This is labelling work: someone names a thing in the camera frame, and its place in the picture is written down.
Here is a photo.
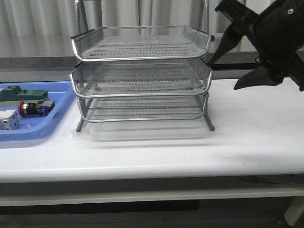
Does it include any clear tape patch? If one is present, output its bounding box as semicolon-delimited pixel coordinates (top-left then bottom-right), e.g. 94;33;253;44
70;128;91;141

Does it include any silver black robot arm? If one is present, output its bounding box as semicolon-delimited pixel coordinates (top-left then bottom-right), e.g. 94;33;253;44
208;0;304;91

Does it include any green terminal block module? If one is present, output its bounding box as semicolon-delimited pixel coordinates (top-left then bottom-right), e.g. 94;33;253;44
0;85;49;106

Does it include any white table leg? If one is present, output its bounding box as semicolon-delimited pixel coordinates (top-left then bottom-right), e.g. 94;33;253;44
284;196;304;226

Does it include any red emergency push button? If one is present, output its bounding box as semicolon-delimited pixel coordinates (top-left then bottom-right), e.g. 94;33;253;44
18;100;56;117

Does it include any mesh rack tray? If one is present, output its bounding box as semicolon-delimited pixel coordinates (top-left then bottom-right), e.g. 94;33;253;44
70;58;212;98
71;25;212;62
77;94;209;123

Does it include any blue plastic tray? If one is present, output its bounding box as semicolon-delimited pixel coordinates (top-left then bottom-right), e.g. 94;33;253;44
0;81;76;142

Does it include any white electrical block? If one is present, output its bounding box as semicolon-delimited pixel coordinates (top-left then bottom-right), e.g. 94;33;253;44
0;109;19;130

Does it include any grey metal rack frame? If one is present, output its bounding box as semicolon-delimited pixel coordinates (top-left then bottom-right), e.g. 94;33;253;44
70;0;214;131

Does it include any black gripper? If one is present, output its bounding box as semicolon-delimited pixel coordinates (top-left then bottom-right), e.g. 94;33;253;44
207;0;304;91

